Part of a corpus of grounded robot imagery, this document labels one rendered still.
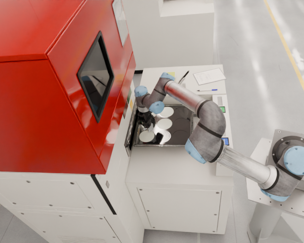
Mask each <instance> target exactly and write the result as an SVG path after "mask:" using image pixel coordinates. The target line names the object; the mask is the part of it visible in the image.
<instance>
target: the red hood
mask: <svg viewBox="0 0 304 243"><path fill-rule="evenodd" d="M135 68H136V62H135V57H134V53H133V48H132V44H131V39H130V35H129V31H128V26H127V21H126V17H125V13H124V7H123V2H122V0H0V172H31V173H64V174H95V175H105V174H106V172H107V169H108V166H109V162H110V159H111V154H112V151H113V147H114V143H115V140H116V137H117V133H118V130H119V126H120V122H121V119H122V115H123V111H124V108H125V104H126V100H127V97H128V93H129V89H130V86H131V82H132V79H133V76H134V72H135Z"/></svg>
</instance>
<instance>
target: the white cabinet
mask: <svg viewBox="0 0 304 243"><path fill-rule="evenodd" d="M126 185H127V188H128V190H129V193H130V195H131V197H132V200H133V202H134V205H135V207H136V209H137V212H138V214H139V217H140V219H141V222H142V224H143V226H144V228H145V229H149V230H169V231H183V232H197V233H211V234H225V229H226V224H227V218H228V213H229V208H230V202H231V197H232V192H233V186H206V185H179V184H152V183H126Z"/></svg>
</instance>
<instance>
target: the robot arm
mask: <svg viewBox="0 0 304 243"><path fill-rule="evenodd" d="M174 80H175V77H173V76H172V75H170V74H168V73H166V72H163V73H162V75H161V77H160V78H159V80H158V82H157V84H156V86H155V88H154V89H153V91H152V93H151V94H150V93H148V90H147V87H146V86H143V85H141V86H138V87H136V88H135V89H134V93H135V98H136V102H137V106H138V110H139V113H138V119H137V121H140V123H138V125H140V124H141V125H142V126H144V128H143V130H144V131H145V130H146V129H149V130H148V132H150V131H152V130H153V129H154V127H155V125H156V121H155V119H154V116H153V115H152V114H151V113H154V114H160V113H161V112H162V111H163V110H164V106H165V105H164V103H163V100H164V98H165V96H166V95H167V94H168V95H169V96H171V97H172V98H174V99H175V100H177V101H178V102H180V103H181V104H183V105H184V106H185V107H187V108H188V109H190V110H191V111H193V112H194V113H196V115H197V117H198V118H199V119H200V121H199V122H198V124H197V126H196V127H195V129H194V130H193V132H192V134H191V135H190V137H189V138H188V140H187V142H186V144H185V149H186V151H187V152H188V153H189V154H190V155H191V156H192V157H193V158H194V159H195V160H197V161H198V162H200V163H202V164H205V163H206V162H207V161H208V162H210V163H214V162H217V163H219V164H221V165H223V166H225V167H227V168H229V169H231V170H233V171H235V172H237V173H239V174H241V175H243V176H245V177H247V178H249V179H251V180H253V181H255V182H257V183H258V186H259V187H260V190H261V192H262V193H264V194H265V195H266V196H268V197H270V198H271V199H274V200H276V201H280V202H283V201H285V200H286V199H287V198H288V197H289V196H290V195H291V193H292V192H293V190H294V189H295V188H296V186H297V185H298V184H299V182H300V181H301V179H302V178H303V176H304V143H303V142H301V141H299V140H294V139H291V140H286V141H284V142H282V143H281V144H280V145H279V146H278V148H277V150H276V157H277V160H278V163H277V164H276V166H275V167H274V166H272V165H268V166H265V165H263V164H261V163H259V162H257V161H256V160H254V159H252V158H250V157H248V156H246V155H244V154H242V153H240V152H238V151H237V150H235V149H233V148H231V147H229V146H227V145H225V143H224V140H223V139H221V137H222V136H223V134H224V132H225V130H226V119H225V116H224V113H223V111H222V110H221V108H220V107H219V106H218V105H217V104H216V103H215V102H213V101H211V100H209V99H207V100H205V99H203V98H202V97H200V96H198V95H197V94H195V93H193V92H192V91H190V90H188V89H186V88H185V87H183V86H181V85H180V84H178V83H176V82H175V81H174Z"/></svg>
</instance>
